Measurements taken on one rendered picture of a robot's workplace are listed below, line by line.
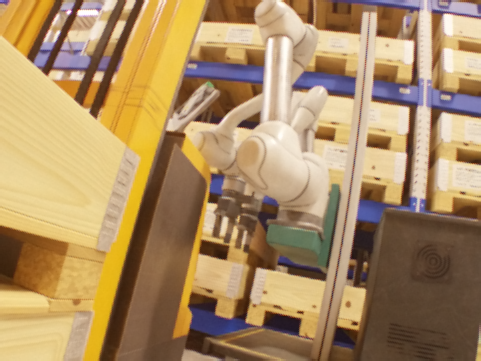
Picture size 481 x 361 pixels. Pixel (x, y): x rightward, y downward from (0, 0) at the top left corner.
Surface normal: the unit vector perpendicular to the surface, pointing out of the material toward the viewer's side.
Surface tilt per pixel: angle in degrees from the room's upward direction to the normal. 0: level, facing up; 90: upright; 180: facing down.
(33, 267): 90
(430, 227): 90
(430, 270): 90
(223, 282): 90
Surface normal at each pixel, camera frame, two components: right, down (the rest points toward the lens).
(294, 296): -0.20, -0.29
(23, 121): 0.95, 0.17
